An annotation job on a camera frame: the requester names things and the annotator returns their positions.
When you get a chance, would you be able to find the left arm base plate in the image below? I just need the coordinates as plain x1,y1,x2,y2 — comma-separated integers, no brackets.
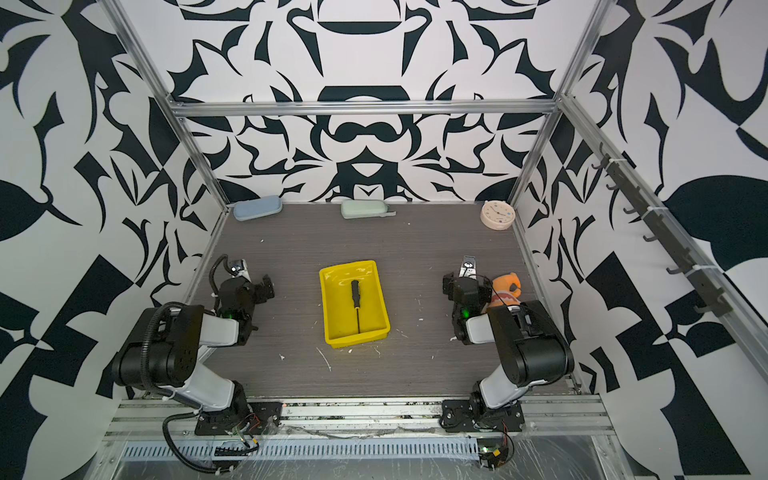
194,401,283,436

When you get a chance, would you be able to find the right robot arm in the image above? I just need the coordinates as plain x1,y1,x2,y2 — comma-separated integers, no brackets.
442,256,575,429

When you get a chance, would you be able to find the orange plush toy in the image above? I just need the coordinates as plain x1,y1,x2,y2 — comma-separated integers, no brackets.
488,273,522,308

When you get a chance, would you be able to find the black corrugated cable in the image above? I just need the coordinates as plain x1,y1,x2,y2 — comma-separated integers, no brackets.
161,411,253,475

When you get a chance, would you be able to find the aluminium frame rail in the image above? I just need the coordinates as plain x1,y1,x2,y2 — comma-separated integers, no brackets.
170,99,556,118

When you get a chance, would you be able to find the green eyeglass case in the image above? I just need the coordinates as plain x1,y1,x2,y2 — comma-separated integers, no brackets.
341,200,396,220

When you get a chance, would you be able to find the yellow plastic bin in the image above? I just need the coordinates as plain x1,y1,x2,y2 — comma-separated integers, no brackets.
319,260,391,349

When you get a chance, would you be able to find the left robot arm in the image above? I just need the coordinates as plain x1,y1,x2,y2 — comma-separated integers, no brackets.
110,255,275,435

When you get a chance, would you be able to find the white slotted cable duct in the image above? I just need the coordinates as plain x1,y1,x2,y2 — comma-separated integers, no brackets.
122,436,484,462

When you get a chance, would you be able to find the pink round clock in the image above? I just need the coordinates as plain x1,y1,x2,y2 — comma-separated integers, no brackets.
480,200,516,231

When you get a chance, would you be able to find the black handled screwdriver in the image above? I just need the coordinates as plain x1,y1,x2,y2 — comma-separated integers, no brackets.
351,280,361,334

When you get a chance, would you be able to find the black wall hook rack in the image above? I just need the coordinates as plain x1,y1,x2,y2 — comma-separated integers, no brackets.
594,142,733,317

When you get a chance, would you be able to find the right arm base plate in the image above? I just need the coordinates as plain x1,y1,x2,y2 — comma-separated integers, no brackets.
438,400,525,433

